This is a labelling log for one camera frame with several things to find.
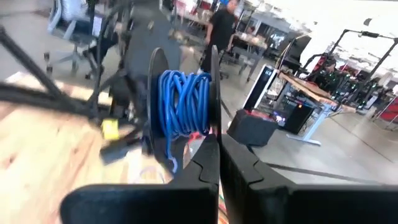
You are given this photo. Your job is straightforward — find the black plastic spool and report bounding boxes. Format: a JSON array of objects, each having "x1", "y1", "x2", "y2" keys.
[{"x1": 146, "y1": 45, "x2": 222, "y2": 175}]

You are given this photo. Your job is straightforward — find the black computer tower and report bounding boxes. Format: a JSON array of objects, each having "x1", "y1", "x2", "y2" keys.
[{"x1": 273, "y1": 96, "x2": 315, "y2": 135}]

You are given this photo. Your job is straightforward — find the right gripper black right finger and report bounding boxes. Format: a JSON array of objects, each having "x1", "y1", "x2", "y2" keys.
[{"x1": 221, "y1": 134, "x2": 398, "y2": 224}]

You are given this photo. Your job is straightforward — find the office chair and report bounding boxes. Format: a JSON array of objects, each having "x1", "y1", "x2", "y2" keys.
[{"x1": 43, "y1": 0, "x2": 105, "y2": 80}]

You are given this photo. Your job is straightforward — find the person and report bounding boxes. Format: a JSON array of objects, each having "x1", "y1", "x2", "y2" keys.
[{"x1": 198, "y1": 0, "x2": 239, "y2": 74}]

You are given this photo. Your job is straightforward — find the black robot station frame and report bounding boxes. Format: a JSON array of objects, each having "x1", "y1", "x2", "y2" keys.
[{"x1": 303, "y1": 29, "x2": 398, "y2": 105}]

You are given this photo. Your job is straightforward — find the wooden desk with white legs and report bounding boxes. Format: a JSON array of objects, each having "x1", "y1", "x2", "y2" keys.
[{"x1": 278, "y1": 71, "x2": 358, "y2": 147}]

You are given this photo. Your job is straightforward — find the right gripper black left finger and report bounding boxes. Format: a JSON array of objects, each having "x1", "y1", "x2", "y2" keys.
[{"x1": 58, "y1": 134, "x2": 221, "y2": 224}]

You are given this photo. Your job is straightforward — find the red box on crate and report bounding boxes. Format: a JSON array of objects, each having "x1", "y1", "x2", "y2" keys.
[{"x1": 244, "y1": 108, "x2": 276, "y2": 122}]

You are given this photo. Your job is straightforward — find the black crate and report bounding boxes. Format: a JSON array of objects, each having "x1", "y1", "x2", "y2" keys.
[{"x1": 226, "y1": 108, "x2": 279, "y2": 147}]

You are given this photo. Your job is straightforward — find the black monitor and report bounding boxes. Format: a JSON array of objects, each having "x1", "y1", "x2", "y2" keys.
[{"x1": 281, "y1": 34, "x2": 312, "y2": 72}]

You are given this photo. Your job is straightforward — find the red cart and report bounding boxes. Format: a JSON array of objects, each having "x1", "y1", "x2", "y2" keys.
[{"x1": 371, "y1": 96, "x2": 398, "y2": 125}]

